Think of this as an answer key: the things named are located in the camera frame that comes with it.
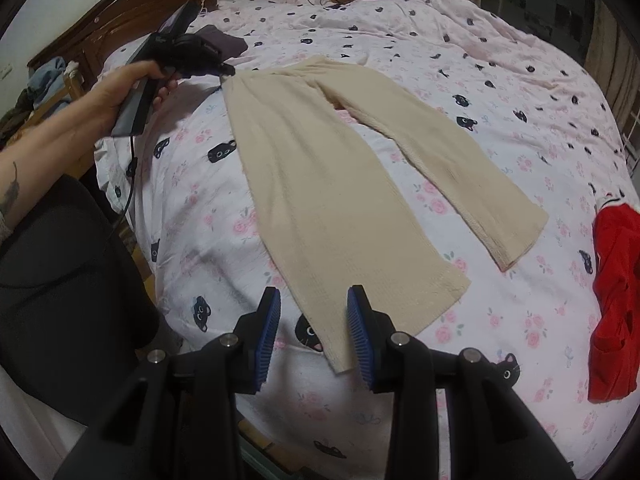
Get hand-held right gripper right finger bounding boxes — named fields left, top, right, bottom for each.
left=346, top=285, right=576, bottom=480

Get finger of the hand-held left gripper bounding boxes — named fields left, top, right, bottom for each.
left=197, top=37, right=237, bottom=79

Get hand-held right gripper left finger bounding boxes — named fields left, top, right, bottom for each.
left=52, top=287, right=282, bottom=480

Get beige knit pants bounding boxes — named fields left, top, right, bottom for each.
left=220, top=56, right=551, bottom=376

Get person's left forearm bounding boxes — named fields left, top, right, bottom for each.
left=0, top=110, right=101, bottom=233

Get blue clothes pile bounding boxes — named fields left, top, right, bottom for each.
left=15, top=57, right=81, bottom=111

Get person's left hand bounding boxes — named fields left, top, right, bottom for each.
left=77, top=61, right=178, bottom=135

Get dark purple folded garment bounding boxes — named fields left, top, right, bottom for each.
left=192, top=27, right=249, bottom=58

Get dark wooden headboard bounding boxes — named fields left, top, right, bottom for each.
left=27, top=0, right=293, bottom=91

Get wooden bedside table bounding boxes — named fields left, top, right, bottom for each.
left=7, top=62, right=108, bottom=181

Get pink cat print quilt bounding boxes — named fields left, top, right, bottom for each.
left=92, top=0, right=633, bottom=480

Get red garment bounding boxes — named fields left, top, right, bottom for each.
left=587, top=203, right=640, bottom=403

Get white garment with striped collar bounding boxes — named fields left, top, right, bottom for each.
left=595, top=191, right=628, bottom=210

